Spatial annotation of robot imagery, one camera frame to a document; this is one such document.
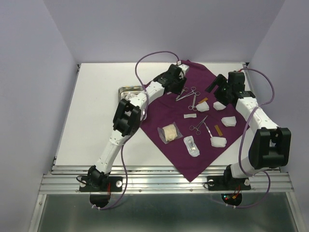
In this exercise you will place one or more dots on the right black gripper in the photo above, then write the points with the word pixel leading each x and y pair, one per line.
pixel 220 80

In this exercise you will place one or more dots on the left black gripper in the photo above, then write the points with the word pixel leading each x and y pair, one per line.
pixel 182 81

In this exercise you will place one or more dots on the small steel scissors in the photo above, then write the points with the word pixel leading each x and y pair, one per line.
pixel 185 89

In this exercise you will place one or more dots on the long steel forceps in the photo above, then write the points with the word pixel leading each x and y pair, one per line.
pixel 192 92

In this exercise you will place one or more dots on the steel bandage scissors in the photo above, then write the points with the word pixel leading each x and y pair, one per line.
pixel 193 106

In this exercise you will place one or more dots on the stainless steel instrument tray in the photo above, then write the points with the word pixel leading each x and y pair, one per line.
pixel 129 92

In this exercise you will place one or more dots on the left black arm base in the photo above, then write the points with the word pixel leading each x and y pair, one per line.
pixel 96 181

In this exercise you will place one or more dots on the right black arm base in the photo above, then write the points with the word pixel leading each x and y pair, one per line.
pixel 226 182

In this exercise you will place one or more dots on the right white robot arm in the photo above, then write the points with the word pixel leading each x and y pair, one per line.
pixel 271 143

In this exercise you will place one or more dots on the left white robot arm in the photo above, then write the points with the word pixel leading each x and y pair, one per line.
pixel 128 117

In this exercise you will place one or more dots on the purple surgical drape cloth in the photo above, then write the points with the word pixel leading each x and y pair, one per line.
pixel 207 136

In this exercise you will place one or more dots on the white gauze pad upper right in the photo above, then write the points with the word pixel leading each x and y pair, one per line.
pixel 218 106

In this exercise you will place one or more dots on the white gauze pad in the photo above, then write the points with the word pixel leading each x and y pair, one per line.
pixel 229 121
pixel 202 107
pixel 218 142
pixel 218 106

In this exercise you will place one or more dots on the white gauze pad centre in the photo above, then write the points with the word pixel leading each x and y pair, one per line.
pixel 202 107

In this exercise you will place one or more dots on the small white gauze roll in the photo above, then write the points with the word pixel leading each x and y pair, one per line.
pixel 190 115

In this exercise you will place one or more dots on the lower orange adhesive strip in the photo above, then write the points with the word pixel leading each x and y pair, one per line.
pixel 218 130

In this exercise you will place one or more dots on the bagged beige gloves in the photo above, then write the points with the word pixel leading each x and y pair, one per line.
pixel 169 133

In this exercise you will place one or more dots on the steel hemostat clamp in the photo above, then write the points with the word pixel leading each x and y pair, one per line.
pixel 196 128

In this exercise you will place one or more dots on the white gauze pad lower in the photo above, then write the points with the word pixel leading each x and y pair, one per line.
pixel 218 142

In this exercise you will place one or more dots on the clear suture packet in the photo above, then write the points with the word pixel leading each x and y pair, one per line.
pixel 191 146

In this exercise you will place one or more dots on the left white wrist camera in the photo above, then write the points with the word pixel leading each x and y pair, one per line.
pixel 184 67

